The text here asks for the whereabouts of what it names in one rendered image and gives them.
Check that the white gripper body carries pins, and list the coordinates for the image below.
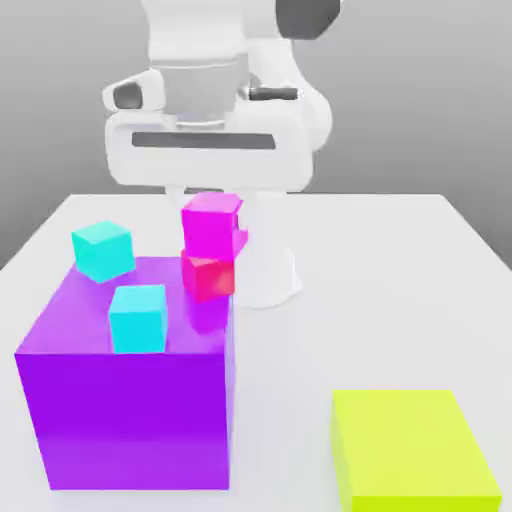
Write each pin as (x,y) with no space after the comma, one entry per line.
(208,164)

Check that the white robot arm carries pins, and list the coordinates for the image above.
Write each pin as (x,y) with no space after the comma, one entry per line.
(276,72)

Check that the large purple box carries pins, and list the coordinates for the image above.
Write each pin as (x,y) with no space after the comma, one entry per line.
(128,416)

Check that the small red cube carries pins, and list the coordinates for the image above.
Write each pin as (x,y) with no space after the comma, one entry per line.
(208,280)

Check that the small magenta cube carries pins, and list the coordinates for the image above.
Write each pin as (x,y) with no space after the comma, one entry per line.
(208,232)

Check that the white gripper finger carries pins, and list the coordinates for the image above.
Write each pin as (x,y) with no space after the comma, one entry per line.
(241,240)
(175,200)

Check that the large yellow-green box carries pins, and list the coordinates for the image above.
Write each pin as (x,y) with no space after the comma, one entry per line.
(408,448)

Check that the small cyan cube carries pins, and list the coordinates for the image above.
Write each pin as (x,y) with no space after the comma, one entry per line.
(138,320)
(103,252)

